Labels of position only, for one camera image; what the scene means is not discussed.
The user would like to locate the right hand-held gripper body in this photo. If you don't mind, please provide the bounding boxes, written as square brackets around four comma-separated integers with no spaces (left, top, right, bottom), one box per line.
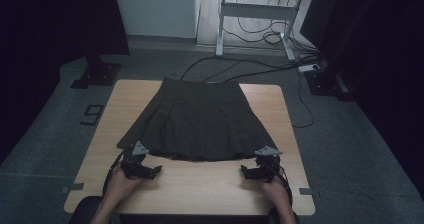
[254,145,283,182]

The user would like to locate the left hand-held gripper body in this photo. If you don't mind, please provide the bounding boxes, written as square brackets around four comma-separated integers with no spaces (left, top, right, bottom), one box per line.
[119,141,150,180]

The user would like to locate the dark pleated skirt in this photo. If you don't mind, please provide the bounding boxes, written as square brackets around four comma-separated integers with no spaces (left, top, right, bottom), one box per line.
[116,76,278,163]

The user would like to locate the person's right hand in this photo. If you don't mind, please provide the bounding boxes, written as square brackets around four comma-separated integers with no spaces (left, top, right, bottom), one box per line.
[261,177,292,212]

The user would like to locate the person's left hand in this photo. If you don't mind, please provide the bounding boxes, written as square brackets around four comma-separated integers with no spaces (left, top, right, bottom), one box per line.
[104,167,144,207]

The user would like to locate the grey tape strip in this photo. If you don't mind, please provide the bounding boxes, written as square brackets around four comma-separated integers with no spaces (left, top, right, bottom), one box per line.
[298,187,321,198]
[60,182,85,195]

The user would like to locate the black tape floor mark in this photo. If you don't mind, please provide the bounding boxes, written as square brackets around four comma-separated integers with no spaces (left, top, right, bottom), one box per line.
[79,104,105,127]

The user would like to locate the black stand base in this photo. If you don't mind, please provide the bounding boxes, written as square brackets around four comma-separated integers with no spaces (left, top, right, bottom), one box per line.
[70,55,122,90]
[304,67,355,102]

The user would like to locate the white power strip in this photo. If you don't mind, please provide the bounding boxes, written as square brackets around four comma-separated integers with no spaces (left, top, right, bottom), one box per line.
[297,63,321,74]

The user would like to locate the black curtain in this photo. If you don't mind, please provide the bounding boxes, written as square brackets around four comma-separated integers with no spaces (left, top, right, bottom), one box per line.
[0,0,131,167]
[299,0,424,202]

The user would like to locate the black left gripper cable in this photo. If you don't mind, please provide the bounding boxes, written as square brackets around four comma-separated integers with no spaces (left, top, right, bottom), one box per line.
[102,148,129,196]

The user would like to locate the black looped floor cable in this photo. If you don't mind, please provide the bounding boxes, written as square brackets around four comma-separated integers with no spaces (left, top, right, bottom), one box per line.
[292,73,315,129]

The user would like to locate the long black floor cable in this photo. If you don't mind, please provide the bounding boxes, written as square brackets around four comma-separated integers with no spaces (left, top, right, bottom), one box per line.
[179,55,303,84]

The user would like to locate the tangled black cables under desk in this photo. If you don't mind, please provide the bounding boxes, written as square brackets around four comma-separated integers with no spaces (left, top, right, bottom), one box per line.
[222,0,294,47]

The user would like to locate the white metal frame desk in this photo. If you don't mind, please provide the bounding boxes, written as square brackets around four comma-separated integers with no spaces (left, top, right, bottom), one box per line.
[213,0,340,63]

